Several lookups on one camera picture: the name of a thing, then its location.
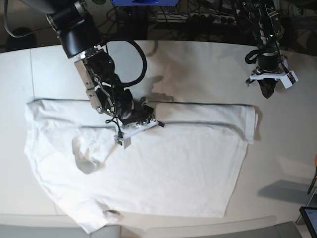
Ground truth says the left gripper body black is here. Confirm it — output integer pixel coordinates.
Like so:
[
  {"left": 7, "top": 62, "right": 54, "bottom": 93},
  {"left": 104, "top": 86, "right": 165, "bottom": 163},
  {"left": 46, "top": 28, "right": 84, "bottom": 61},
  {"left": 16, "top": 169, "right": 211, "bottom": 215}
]
[{"left": 245, "top": 48, "right": 287, "bottom": 73}]

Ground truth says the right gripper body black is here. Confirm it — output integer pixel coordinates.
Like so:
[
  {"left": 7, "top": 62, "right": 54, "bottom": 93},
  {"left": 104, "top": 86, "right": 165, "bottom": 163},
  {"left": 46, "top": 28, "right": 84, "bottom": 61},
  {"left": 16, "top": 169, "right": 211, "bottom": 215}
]
[{"left": 117, "top": 99, "right": 154, "bottom": 126}]

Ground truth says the white T-shirt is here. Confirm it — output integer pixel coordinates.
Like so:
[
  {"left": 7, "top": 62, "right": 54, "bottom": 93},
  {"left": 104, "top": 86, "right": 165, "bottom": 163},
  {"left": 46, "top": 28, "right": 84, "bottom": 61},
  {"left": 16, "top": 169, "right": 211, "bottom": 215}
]
[{"left": 24, "top": 100, "right": 258, "bottom": 233}]

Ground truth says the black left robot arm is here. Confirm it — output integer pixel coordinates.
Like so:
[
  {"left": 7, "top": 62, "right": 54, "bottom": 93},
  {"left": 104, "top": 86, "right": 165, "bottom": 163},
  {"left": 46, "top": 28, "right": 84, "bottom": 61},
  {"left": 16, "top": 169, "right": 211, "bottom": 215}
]
[{"left": 240, "top": 0, "right": 289, "bottom": 99}]

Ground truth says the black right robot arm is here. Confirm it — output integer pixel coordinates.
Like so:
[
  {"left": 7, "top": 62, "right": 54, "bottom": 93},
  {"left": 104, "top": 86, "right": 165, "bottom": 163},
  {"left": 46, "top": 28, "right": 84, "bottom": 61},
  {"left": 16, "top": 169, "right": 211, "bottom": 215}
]
[{"left": 23, "top": 0, "right": 154, "bottom": 126}]

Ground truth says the black tripod leg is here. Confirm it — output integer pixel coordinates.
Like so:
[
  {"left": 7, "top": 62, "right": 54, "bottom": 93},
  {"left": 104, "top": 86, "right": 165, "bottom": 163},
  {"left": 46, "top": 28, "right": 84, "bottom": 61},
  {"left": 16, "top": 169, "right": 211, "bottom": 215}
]
[{"left": 307, "top": 156, "right": 317, "bottom": 195}]

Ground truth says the blue box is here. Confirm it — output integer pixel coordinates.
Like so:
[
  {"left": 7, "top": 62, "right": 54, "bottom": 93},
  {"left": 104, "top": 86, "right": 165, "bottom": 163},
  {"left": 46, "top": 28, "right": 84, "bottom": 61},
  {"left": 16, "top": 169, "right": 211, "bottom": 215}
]
[{"left": 111, "top": 0, "right": 179, "bottom": 6}]

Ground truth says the grey chair left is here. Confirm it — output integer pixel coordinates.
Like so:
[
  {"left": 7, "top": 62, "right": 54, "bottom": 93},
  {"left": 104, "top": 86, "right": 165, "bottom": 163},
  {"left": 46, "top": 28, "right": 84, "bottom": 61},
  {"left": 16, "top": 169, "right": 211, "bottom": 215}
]
[{"left": 0, "top": 225, "right": 121, "bottom": 238}]

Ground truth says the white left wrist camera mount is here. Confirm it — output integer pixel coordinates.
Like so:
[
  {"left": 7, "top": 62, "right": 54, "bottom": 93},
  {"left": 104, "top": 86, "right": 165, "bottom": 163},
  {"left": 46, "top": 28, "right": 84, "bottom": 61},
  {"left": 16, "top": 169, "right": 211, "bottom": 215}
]
[{"left": 245, "top": 70, "right": 299, "bottom": 89}]

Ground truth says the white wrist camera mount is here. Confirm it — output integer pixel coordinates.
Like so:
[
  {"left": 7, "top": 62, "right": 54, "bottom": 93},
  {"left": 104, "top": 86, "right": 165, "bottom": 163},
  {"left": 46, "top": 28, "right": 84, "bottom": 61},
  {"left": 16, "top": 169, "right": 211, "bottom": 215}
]
[
  {"left": 245, "top": 70, "right": 299, "bottom": 89},
  {"left": 114, "top": 119, "right": 165, "bottom": 149}
]

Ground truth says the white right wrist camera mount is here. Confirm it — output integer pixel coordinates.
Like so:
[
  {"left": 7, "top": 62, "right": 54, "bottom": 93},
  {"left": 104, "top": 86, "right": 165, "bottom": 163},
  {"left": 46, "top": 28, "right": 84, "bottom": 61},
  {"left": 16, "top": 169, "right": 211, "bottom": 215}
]
[{"left": 114, "top": 119, "right": 165, "bottom": 149}]

